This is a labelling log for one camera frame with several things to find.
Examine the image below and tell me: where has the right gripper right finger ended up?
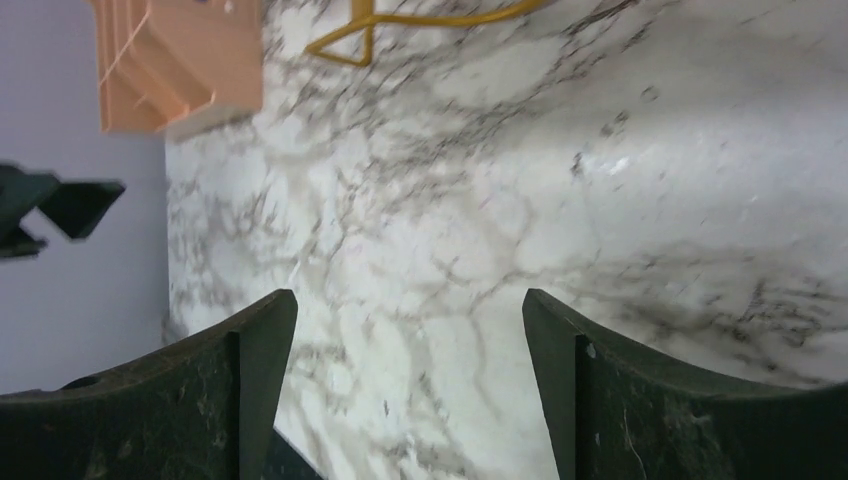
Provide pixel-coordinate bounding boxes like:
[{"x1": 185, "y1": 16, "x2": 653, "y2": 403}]
[{"x1": 522, "y1": 289, "x2": 847, "y2": 480}]

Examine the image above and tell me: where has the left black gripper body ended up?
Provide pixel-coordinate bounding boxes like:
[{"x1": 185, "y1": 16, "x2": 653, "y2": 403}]
[{"x1": 1, "y1": 162, "x2": 126, "y2": 260}]

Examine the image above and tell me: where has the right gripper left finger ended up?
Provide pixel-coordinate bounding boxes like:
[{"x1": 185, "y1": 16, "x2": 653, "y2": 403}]
[{"x1": 1, "y1": 289, "x2": 298, "y2": 479}]

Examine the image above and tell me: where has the peach plastic file organizer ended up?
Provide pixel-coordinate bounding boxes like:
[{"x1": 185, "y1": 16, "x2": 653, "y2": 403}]
[{"x1": 90, "y1": 0, "x2": 263, "y2": 140}]

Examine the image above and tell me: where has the gold wire glass rack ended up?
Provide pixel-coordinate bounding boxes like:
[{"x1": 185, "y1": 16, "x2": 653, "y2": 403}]
[{"x1": 304, "y1": 0, "x2": 551, "y2": 69}]

